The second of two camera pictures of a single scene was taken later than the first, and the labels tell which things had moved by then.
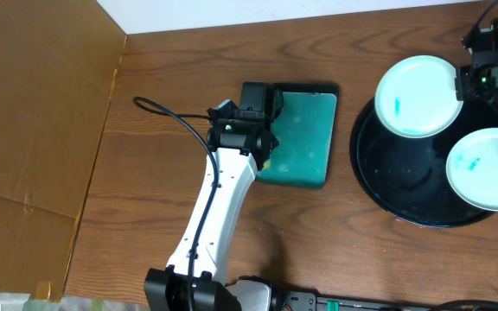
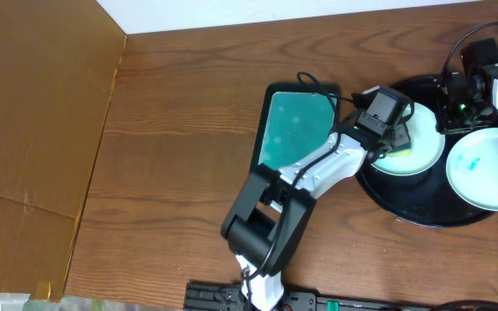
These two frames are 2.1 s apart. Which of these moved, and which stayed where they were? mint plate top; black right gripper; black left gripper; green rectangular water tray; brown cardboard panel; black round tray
Moved: black left gripper; black right gripper; mint plate top
Stayed: brown cardboard panel; black round tray; green rectangular water tray
